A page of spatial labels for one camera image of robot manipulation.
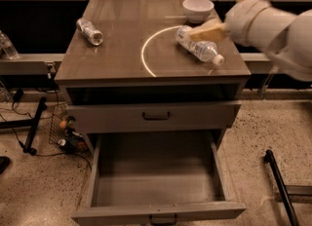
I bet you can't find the wire basket with items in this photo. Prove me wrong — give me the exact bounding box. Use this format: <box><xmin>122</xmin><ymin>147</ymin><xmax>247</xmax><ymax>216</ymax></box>
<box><xmin>49</xmin><ymin>103</ymin><xmax>88</xmax><ymax>153</ymax></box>

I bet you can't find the white ceramic bowl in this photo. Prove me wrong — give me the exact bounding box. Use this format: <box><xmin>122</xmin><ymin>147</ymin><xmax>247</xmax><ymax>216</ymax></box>
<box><xmin>182</xmin><ymin>0</ymin><xmax>215</xmax><ymax>23</ymax></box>

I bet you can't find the black stand leg right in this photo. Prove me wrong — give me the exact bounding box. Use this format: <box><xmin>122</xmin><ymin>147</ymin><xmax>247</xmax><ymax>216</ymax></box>
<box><xmin>263</xmin><ymin>149</ymin><xmax>312</xmax><ymax>226</ymax></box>

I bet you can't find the black stand leg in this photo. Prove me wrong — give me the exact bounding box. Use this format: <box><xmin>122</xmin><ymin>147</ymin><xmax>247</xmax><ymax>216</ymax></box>
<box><xmin>263</xmin><ymin>149</ymin><xmax>312</xmax><ymax>226</ymax></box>
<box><xmin>0</xmin><ymin>97</ymin><xmax>47</xmax><ymax>155</ymax></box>

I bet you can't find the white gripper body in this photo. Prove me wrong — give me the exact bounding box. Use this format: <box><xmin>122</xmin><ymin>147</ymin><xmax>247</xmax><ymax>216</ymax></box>
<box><xmin>224</xmin><ymin>0</ymin><xmax>271</xmax><ymax>46</ymax></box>

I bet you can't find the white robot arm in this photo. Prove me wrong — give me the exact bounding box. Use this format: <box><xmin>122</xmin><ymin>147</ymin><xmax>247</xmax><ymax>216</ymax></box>
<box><xmin>188</xmin><ymin>0</ymin><xmax>312</xmax><ymax>81</ymax></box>

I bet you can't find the closed top drawer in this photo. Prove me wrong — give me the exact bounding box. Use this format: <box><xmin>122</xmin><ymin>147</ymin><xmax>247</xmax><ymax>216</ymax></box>
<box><xmin>67</xmin><ymin>101</ymin><xmax>241</xmax><ymax>133</ymax></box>

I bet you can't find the open middle drawer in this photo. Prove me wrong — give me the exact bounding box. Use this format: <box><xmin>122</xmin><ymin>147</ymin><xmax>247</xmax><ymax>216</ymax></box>
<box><xmin>72</xmin><ymin>131</ymin><xmax>246</xmax><ymax>226</ymax></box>

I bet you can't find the black floor cable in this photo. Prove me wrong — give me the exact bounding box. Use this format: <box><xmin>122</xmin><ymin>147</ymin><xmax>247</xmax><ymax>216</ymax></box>
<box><xmin>0</xmin><ymin>88</ymin><xmax>93</xmax><ymax>171</ymax></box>

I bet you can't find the clear plastic water bottle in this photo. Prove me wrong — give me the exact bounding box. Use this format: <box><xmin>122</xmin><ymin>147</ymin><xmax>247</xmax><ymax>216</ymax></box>
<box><xmin>175</xmin><ymin>25</ymin><xmax>225</xmax><ymax>66</ymax></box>

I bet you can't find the grey drawer cabinet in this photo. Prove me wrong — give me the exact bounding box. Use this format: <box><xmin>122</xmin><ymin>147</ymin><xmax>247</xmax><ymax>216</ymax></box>
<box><xmin>56</xmin><ymin>0</ymin><xmax>250</xmax><ymax>148</ymax></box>

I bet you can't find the clear bottle on left shelf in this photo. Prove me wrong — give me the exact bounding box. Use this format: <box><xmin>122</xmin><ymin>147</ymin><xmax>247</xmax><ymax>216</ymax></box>
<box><xmin>0</xmin><ymin>30</ymin><xmax>20</xmax><ymax>59</ymax></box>

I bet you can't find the black stand leg left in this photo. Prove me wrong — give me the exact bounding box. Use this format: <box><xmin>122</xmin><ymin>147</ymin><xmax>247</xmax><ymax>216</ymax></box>
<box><xmin>0</xmin><ymin>97</ymin><xmax>47</xmax><ymax>155</ymax></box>

